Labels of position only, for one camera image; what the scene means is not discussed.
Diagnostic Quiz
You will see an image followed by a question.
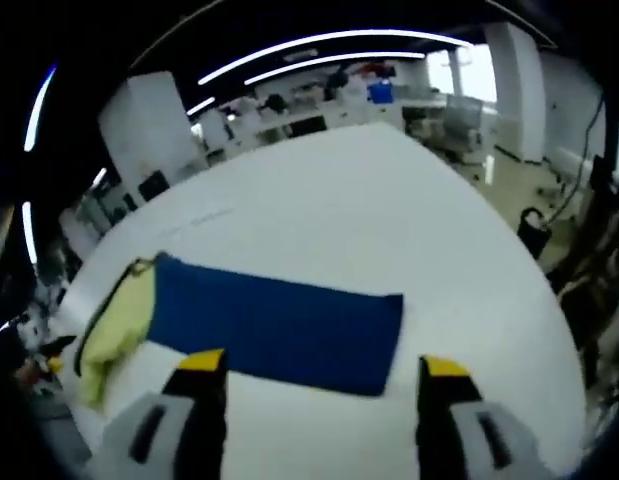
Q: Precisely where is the long white workbench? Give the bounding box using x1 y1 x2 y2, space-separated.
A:
228 93 406 147

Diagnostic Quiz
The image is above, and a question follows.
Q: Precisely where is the black bin with handle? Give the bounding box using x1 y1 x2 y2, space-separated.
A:
517 206 554 262

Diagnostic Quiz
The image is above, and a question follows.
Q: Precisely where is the short ceiling light strip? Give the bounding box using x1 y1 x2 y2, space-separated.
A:
20 200 38 265
185 96 217 117

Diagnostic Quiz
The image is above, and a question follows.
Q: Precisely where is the long ceiling light strip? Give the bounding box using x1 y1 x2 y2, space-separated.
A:
23 63 58 152
197 29 471 86
244 50 426 87

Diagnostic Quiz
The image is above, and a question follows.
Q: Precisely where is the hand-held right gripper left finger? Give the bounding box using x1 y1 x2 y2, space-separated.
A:
101 348 229 480

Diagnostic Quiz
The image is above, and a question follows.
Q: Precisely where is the black box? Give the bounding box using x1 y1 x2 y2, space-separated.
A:
137 170 171 202

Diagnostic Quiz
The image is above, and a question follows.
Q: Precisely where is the yellow blue colour-block garment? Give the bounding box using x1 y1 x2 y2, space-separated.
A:
72 251 406 410

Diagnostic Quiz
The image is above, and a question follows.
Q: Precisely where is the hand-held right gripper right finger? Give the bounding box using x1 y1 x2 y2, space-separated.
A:
415 355 543 480

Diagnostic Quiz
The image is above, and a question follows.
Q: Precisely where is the wide white pillar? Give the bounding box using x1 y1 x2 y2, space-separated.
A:
97 71 196 195

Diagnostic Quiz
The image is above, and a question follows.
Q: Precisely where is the blue storage bin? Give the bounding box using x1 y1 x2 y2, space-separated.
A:
366 80 396 105

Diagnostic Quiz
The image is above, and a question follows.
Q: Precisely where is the narrow white pillar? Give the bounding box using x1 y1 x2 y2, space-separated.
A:
482 21 546 165

